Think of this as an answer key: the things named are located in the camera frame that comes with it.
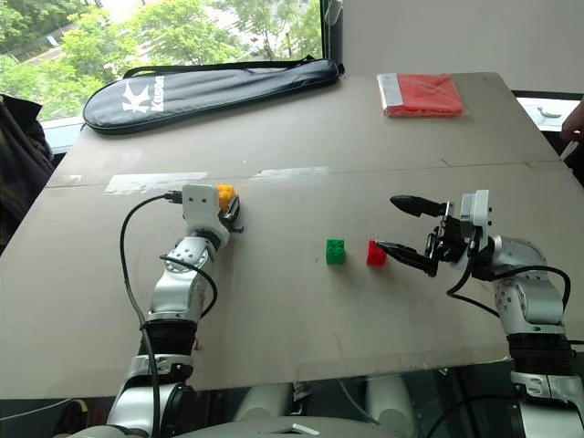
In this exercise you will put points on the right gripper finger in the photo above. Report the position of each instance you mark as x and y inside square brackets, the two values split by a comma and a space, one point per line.
[408, 256]
[417, 206]

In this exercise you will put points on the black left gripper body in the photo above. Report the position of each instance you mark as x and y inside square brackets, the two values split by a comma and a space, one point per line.
[232, 223]

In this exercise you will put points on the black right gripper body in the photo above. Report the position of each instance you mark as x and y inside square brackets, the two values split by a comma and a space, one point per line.
[451, 242]

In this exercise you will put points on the orange toy brick cube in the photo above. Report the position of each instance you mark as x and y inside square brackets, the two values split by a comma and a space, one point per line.
[224, 195]

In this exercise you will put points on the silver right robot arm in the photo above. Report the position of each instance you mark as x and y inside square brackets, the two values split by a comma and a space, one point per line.
[529, 301]

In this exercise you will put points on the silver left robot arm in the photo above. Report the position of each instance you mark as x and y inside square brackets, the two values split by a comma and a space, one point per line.
[175, 292]

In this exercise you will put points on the bystander's hand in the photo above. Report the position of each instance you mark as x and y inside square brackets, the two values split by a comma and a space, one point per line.
[574, 121]

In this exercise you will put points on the red toy brick cube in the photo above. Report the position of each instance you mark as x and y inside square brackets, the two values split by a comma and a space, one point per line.
[376, 254]

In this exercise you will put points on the green toy brick cube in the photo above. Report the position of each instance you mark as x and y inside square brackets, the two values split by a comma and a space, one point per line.
[336, 252]

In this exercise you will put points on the white tape patch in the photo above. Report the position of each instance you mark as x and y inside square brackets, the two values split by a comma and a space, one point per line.
[155, 182]

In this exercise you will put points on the red cloth in plastic bag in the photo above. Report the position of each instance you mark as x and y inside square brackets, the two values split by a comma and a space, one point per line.
[426, 93]

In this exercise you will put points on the black Kason racket bag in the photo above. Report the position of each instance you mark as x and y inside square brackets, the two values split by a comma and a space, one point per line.
[205, 93]

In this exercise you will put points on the white stick-shaped object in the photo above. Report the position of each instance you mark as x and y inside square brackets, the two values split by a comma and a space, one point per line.
[568, 150]

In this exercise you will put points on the round silver object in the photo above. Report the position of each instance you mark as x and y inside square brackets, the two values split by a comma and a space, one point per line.
[549, 112]

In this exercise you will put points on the dark clothed bystander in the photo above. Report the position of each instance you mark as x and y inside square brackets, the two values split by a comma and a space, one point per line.
[20, 173]

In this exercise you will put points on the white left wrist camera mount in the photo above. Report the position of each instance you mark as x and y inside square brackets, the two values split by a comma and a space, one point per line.
[199, 205]

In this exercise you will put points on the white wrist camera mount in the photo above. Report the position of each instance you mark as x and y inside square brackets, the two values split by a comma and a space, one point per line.
[475, 210]
[199, 205]

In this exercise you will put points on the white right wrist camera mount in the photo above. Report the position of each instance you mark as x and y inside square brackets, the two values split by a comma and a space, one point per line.
[475, 210]

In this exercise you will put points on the black window frame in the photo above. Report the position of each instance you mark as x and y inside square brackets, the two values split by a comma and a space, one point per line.
[332, 32]

